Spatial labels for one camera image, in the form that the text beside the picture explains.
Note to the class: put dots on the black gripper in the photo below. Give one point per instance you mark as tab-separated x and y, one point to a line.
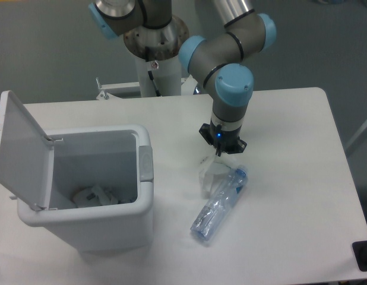
224	136

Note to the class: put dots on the clear plastic water bottle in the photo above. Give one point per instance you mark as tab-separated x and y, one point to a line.
219	204

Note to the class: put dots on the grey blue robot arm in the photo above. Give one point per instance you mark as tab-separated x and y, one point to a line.
163	50

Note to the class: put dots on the white trash can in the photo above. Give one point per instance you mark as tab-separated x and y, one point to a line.
119	156

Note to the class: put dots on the trash pile inside can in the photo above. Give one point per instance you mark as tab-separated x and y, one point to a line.
99	195

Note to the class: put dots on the white trash can lid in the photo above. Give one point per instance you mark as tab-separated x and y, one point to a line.
26	154

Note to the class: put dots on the black clamp at table edge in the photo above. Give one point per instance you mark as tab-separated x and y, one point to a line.
360	252

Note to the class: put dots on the white pedestal base frame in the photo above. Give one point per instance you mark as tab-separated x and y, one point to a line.
189	86

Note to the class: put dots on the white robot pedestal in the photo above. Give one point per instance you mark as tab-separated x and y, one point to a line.
159	78

